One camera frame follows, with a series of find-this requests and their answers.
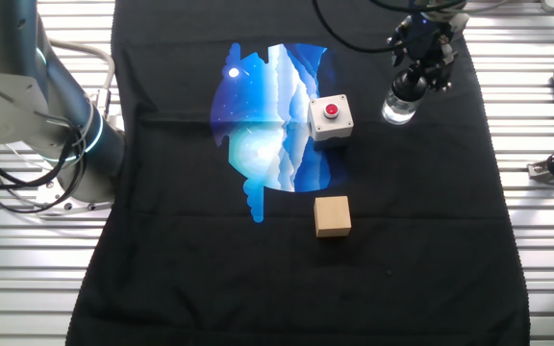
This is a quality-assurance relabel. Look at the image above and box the wooden cube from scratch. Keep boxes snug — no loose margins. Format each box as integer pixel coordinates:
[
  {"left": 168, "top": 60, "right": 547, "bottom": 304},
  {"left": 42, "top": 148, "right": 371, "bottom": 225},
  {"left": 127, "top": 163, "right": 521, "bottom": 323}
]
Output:
[{"left": 313, "top": 195, "right": 353, "bottom": 238}]

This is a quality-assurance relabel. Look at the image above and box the grey box with red button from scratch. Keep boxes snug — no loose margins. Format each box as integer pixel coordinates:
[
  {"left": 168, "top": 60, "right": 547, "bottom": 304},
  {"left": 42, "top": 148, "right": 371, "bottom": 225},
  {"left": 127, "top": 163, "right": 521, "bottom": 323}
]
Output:
[{"left": 308, "top": 93, "right": 355, "bottom": 143}]

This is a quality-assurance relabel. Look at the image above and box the grey robot hose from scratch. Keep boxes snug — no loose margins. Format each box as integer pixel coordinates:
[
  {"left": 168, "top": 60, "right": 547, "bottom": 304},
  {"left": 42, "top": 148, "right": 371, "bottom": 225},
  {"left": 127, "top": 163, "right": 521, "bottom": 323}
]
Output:
[{"left": 45, "top": 37, "right": 117, "bottom": 121}]

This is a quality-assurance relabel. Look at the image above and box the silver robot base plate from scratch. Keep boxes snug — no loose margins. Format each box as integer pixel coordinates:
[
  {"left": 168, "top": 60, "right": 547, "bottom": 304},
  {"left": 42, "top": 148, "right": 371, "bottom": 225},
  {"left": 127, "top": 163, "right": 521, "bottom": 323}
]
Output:
[{"left": 36, "top": 165, "right": 114, "bottom": 213}]

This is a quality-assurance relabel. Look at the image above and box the black base cable bundle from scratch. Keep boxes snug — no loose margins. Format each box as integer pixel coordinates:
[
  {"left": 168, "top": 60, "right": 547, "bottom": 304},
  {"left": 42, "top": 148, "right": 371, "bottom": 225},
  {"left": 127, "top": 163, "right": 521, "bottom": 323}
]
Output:
[{"left": 0, "top": 119, "right": 88, "bottom": 215}]

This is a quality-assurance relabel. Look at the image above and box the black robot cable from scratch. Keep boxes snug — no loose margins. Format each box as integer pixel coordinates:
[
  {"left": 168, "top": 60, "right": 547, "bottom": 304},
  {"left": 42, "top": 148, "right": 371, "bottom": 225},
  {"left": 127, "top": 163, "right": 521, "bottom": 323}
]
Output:
[
  {"left": 367, "top": 0, "right": 468, "bottom": 14},
  {"left": 311, "top": 0, "right": 417, "bottom": 54}
]

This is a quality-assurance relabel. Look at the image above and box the black cloth with blue print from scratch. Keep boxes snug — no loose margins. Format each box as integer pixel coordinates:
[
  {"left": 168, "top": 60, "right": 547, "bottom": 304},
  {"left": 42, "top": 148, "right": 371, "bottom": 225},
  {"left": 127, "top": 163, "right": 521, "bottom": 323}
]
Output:
[{"left": 64, "top": 0, "right": 531, "bottom": 346}]

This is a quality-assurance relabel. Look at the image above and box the clear glass jar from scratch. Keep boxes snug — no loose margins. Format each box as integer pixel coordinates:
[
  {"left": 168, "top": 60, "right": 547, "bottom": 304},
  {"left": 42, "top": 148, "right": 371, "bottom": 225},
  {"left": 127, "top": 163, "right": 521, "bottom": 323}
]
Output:
[{"left": 381, "top": 88, "right": 420, "bottom": 126}]

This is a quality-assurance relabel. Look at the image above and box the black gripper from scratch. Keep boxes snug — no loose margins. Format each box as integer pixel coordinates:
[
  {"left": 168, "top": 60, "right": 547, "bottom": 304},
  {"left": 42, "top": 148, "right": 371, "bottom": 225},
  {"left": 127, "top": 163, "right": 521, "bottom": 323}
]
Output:
[{"left": 386, "top": 12, "right": 460, "bottom": 93}]

